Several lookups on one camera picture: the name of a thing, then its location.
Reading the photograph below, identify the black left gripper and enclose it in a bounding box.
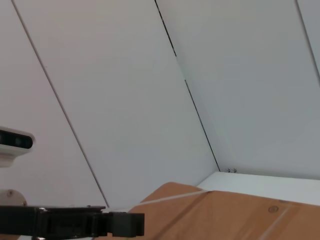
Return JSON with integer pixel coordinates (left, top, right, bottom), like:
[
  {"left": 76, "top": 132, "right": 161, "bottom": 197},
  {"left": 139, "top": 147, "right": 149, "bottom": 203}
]
[{"left": 0, "top": 205, "right": 146, "bottom": 238}]

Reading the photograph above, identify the brown cardboard box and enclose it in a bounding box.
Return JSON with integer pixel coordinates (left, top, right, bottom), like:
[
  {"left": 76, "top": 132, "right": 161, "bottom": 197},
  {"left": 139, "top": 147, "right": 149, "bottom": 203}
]
[{"left": 92, "top": 181, "right": 320, "bottom": 240}]

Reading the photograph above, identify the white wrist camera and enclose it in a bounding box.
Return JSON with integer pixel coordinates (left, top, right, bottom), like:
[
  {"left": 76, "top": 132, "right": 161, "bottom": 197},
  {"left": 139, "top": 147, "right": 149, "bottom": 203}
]
[{"left": 0, "top": 126, "right": 36, "bottom": 169}]

